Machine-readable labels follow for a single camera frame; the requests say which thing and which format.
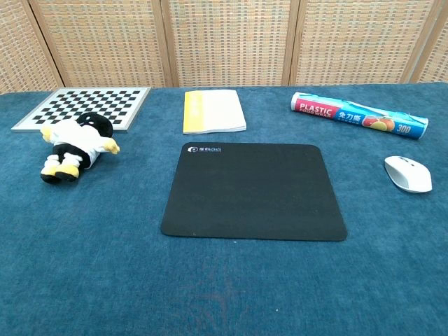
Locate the white computer mouse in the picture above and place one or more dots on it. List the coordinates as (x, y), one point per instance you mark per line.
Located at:
(407, 175)

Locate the black mouse pad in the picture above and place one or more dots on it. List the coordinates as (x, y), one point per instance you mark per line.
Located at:
(252, 192)

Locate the yellow and white booklet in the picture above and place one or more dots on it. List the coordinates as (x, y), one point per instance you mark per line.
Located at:
(213, 112)

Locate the woven wooden folding screen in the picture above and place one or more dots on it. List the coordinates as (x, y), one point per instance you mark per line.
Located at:
(227, 42)

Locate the black white checkerboard plate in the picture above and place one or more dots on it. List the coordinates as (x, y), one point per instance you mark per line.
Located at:
(105, 101)

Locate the blue plastic food wrap roll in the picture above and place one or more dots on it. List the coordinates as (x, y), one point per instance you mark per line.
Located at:
(357, 113)

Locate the black plush doll white shirt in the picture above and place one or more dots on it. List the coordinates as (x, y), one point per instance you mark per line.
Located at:
(78, 145)

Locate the blue table cloth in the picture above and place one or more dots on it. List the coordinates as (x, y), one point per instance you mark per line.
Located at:
(105, 262)

